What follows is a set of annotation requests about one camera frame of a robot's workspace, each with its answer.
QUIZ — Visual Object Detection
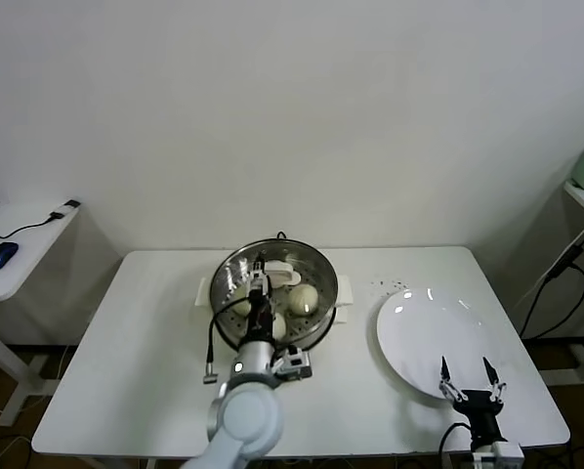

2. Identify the white side desk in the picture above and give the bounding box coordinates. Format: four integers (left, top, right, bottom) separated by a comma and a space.
0, 200, 83, 427

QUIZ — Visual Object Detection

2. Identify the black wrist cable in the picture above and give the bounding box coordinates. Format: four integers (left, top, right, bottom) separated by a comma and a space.
438, 420, 473, 469
202, 300, 254, 385

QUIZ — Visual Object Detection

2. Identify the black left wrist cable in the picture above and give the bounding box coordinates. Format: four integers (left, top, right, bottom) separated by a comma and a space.
202, 300, 254, 385

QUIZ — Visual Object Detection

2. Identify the black power cable with adapter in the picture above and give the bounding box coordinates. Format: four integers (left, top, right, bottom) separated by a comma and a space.
520, 243, 584, 341

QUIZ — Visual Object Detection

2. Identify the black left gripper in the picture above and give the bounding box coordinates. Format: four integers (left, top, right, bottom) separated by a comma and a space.
245, 252, 280, 350

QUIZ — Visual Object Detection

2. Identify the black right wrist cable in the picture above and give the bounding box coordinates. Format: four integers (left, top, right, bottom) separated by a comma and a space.
438, 420, 473, 469

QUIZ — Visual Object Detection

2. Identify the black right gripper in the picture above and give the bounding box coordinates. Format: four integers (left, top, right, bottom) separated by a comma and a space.
438, 355, 509, 448

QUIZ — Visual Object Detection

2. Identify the large white plate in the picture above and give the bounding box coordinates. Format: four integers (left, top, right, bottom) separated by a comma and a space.
375, 287, 500, 403

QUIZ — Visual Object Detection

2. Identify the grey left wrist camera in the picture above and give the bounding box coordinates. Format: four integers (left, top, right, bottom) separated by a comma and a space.
271, 344, 313, 381

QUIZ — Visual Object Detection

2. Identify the stainless steel steamer basket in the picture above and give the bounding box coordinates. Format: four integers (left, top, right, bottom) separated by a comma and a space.
208, 237, 338, 351

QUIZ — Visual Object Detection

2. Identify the white electric cooker pot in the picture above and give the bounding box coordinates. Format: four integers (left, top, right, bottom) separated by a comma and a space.
193, 276, 355, 387

